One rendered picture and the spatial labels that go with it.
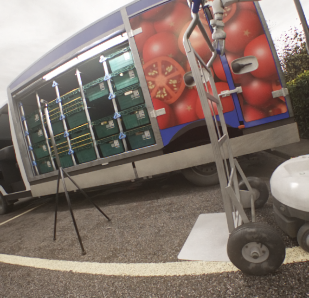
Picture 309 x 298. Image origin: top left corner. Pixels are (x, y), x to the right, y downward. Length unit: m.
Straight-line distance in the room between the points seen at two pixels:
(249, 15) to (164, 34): 0.96
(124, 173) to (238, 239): 1.73
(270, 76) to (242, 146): 0.80
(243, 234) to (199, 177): 1.46
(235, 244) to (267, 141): 1.47
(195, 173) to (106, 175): 1.14
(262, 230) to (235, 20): 2.08
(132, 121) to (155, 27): 1.19
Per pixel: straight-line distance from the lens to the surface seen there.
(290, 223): 1.07
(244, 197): 1.48
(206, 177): 2.23
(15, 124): 3.63
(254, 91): 2.13
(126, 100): 2.42
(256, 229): 0.85
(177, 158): 2.07
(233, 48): 2.22
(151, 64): 2.22
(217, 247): 1.17
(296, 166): 1.28
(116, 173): 2.35
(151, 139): 2.28
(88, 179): 2.61
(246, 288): 0.95
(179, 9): 2.46
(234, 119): 2.06
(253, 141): 2.11
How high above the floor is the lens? 0.70
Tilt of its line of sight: 3 degrees down
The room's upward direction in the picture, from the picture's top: 15 degrees counter-clockwise
